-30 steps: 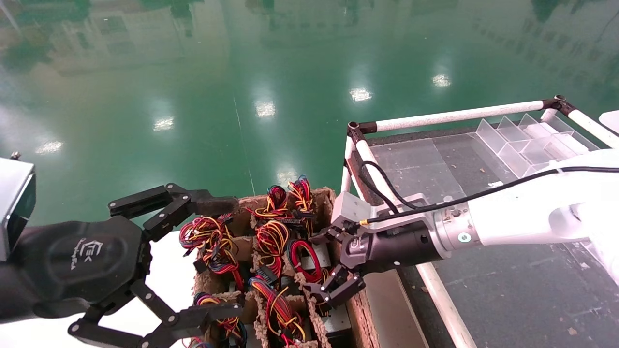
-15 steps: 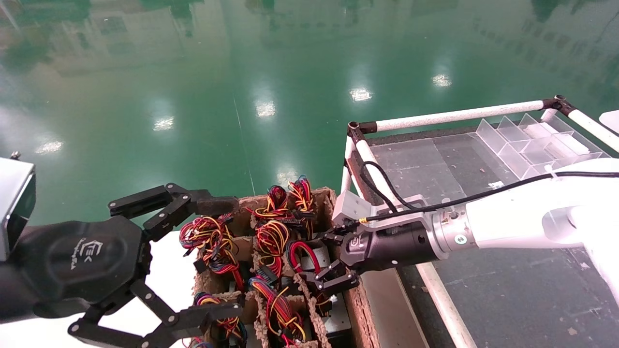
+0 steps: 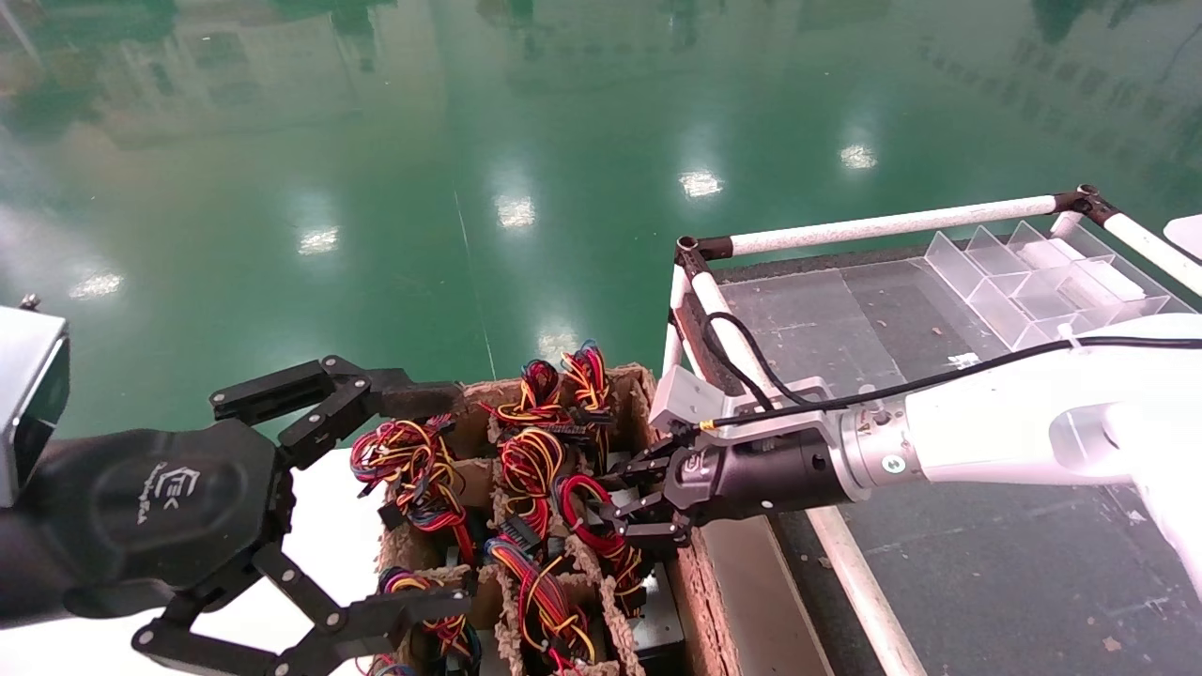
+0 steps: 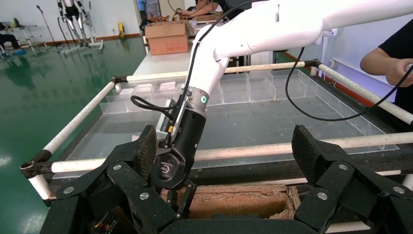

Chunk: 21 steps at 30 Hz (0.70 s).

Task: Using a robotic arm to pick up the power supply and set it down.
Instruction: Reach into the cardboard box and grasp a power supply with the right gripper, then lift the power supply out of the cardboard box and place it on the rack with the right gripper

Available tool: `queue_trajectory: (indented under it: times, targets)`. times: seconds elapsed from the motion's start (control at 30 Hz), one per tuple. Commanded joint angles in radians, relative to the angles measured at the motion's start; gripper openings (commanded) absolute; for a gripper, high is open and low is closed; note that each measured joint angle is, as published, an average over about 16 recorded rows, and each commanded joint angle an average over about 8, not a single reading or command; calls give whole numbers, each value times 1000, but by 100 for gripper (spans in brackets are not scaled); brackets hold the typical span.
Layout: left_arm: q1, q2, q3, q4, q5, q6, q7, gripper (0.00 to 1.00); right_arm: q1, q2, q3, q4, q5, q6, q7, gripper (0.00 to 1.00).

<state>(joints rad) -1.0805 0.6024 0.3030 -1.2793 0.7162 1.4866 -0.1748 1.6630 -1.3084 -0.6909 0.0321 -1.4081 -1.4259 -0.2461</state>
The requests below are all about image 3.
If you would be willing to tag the brown cardboard divider box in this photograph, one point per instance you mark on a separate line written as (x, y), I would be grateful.
(702, 610)

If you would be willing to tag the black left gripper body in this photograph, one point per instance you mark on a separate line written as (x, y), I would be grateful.
(160, 507)

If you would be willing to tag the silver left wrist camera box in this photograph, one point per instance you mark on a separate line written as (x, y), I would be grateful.
(28, 394)

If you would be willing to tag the white sticker strip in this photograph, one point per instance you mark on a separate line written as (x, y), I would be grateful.
(963, 360)

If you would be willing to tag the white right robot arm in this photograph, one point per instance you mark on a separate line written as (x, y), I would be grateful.
(1014, 422)

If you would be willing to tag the clear acrylic divided tray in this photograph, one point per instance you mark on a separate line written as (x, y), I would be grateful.
(817, 324)

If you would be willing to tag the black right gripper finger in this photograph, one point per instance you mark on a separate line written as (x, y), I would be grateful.
(643, 468)
(653, 526)

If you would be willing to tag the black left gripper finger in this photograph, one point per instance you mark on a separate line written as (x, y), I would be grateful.
(329, 390)
(310, 629)

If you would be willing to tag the white pipe table frame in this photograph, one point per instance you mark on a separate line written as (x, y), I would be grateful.
(892, 225)

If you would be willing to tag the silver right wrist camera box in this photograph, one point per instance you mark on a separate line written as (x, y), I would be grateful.
(681, 399)

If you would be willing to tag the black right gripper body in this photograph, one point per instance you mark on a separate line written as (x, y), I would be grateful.
(761, 474)

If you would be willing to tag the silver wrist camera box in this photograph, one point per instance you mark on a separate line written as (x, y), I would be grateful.
(28, 394)
(681, 399)

